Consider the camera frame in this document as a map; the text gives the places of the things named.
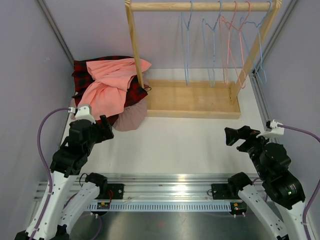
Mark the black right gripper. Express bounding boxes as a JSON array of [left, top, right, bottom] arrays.
[[224, 124, 275, 177]]

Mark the dusty pink ruffled garment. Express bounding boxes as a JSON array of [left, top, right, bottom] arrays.
[[69, 79, 151, 132]]

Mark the salmon pink skirt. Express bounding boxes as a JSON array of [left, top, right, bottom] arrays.
[[77, 57, 153, 121]]

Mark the red black plaid skirt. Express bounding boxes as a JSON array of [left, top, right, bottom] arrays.
[[71, 55, 153, 125]]

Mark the blue hanger with pink skirt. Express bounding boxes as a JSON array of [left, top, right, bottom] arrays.
[[180, 1, 193, 86]]

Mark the pink wire hanger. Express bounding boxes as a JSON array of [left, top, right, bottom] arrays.
[[225, 1, 251, 89]]

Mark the pink hanger with ruffled garment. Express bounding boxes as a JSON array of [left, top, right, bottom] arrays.
[[218, 1, 238, 87]]

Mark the blue hanger with plaid skirt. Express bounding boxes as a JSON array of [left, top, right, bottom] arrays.
[[201, 0, 222, 88]]

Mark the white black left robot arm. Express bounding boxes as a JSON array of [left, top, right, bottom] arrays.
[[15, 115, 114, 240]]

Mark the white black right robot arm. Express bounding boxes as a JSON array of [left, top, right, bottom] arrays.
[[224, 120, 311, 240]]

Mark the wooden clothes rack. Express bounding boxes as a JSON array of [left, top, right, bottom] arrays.
[[124, 0, 282, 119]]

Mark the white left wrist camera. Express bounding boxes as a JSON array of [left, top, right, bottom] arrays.
[[68, 104, 95, 123]]

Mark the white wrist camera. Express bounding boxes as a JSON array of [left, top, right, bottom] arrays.
[[68, 104, 95, 123], [256, 120, 285, 139]]

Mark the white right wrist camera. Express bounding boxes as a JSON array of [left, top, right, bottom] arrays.
[[256, 120, 285, 139]]

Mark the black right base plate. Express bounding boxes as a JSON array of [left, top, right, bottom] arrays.
[[211, 183, 240, 200]]

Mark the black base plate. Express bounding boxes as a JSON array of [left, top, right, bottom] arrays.
[[95, 183, 125, 200], [211, 183, 240, 200]]

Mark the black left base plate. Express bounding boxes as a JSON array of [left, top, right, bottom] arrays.
[[95, 183, 125, 200]]

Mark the aluminium mounting rail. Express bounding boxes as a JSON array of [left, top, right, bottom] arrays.
[[33, 173, 276, 202]]

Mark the white slotted cable duct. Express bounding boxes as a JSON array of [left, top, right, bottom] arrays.
[[85, 201, 231, 212]]

